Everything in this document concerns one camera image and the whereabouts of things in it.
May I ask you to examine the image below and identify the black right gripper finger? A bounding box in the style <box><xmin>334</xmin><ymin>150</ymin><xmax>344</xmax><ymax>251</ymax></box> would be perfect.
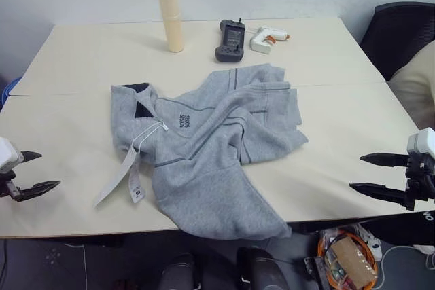
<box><xmin>359</xmin><ymin>152</ymin><xmax>411</xmax><ymax>168</ymax></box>
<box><xmin>349</xmin><ymin>182</ymin><xmax>408</xmax><ymax>207</ymax></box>

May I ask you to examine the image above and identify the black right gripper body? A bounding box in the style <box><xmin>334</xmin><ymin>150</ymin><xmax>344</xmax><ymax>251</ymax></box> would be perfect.
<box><xmin>405</xmin><ymin>155</ymin><xmax>435</xmax><ymax>211</ymax></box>

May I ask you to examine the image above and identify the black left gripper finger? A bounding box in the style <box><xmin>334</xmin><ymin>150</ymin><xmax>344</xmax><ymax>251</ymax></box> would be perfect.
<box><xmin>14</xmin><ymin>180</ymin><xmax>62</xmax><ymax>203</ymax></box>
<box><xmin>20</xmin><ymin>150</ymin><xmax>43</xmax><ymax>166</ymax></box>

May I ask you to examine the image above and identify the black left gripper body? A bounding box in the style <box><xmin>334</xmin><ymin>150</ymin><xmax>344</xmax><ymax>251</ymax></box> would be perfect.
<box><xmin>0</xmin><ymin>169</ymin><xmax>18</xmax><ymax>199</ymax></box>

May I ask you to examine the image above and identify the black box with white lettering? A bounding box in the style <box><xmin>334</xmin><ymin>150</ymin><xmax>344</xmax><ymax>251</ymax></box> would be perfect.
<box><xmin>349</xmin><ymin>209</ymin><xmax>435</xmax><ymax>247</ymax></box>

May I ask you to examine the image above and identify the white power strip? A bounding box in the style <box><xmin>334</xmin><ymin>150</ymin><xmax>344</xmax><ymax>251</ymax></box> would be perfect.
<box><xmin>359</xmin><ymin>224</ymin><xmax>384</xmax><ymax>261</ymax></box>

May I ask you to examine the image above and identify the blue round bin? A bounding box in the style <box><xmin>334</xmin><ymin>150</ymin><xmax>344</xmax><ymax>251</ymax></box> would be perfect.
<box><xmin>0</xmin><ymin>77</ymin><xmax>22</xmax><ymax>111</ymax></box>

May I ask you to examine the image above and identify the long grey hang tag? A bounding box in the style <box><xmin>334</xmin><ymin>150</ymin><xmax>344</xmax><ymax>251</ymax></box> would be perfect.
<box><xmin>93</xmin><ymin>145</ymin><xmax>137</xmax><ymax>208</ymax></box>

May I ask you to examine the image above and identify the beige fabric cushion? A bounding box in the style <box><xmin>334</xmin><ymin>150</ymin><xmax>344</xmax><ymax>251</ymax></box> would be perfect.
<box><xmin>387</xmin><ymin>41</ymin><xmax>435</xmax><ymax>132</ymax></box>

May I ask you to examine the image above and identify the white barcode hang tag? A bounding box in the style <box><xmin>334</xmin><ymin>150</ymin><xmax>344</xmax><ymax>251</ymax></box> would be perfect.
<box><xmin>128</xmin><ymin>160</ymin><xmax>145</xmax><ymax>204</ymax></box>

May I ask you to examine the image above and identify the black mesh office chair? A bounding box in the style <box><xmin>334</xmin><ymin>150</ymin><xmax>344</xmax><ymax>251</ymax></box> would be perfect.
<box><xmin>359</xmin><ymin>1</ymin><xmax>435</xmax><ymax>81</ymax></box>

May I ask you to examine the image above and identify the dark rounded shape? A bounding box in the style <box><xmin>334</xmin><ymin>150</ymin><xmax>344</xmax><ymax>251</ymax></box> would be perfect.
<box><xmin>235</xmin><ymin>247</ymin><xmax>290</xmax><ymax>290</ymax></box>
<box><xmin>158</xmin><ymin>251</ymin><xmax>205</xmax><ymax>290</ymax></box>

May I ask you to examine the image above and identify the white hot glue gun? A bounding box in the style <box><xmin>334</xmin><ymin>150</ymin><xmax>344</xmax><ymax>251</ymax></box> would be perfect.
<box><xmin>249</xmin><ymin>26</ymin><xmax>292</xmax><ymax>54</ymax></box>

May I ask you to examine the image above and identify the grey zip-up sweatshirt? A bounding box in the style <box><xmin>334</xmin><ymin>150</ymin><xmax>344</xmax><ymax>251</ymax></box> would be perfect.
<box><xmin>110</xmin><ymin>62</ymin><xmax>309</xmax><ymax>240</ymax></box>

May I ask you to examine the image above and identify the dark grey handheld controller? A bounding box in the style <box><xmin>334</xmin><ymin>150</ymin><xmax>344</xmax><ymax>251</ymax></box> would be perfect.
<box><xmin>214</xmin><ymin>17</ymin><xmax>246</xmax><ymax>64</ymax></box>

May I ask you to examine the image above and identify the cream cylindrical bottle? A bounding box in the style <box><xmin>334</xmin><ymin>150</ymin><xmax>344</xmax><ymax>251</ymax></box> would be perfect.
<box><xmin>156</xmin><ymin>0</ymin><xmax>186</xmax><ymax>54</ymax></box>

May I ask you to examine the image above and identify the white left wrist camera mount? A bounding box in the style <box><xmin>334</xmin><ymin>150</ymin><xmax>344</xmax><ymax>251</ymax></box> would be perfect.
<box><xmin>0</xmin><ymin>137</ymin><xmax>25</xmax><ymax>175</ymax></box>

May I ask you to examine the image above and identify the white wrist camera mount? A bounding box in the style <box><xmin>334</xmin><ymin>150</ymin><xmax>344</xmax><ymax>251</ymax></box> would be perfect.
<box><xmin>406</xmin><ymin>127</ymin><xmax>435</xmax><ymax>165</ymax></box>
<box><xmin>0</xmin><ymin>137</ymin><xmax>25</xmax><ymax>175</ymax></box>

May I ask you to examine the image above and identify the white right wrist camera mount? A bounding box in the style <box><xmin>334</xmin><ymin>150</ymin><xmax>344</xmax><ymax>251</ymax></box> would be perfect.
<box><xmin>406</xmin><ymin>127</ymin><xmax>435</xmax><ymax>165</ymax></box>

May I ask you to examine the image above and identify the thin white floor cable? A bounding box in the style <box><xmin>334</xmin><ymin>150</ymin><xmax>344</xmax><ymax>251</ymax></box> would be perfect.
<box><xmin>63</xmin><ymin>241</ymin><xmax>90</xmax><ymax>287</ymax></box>

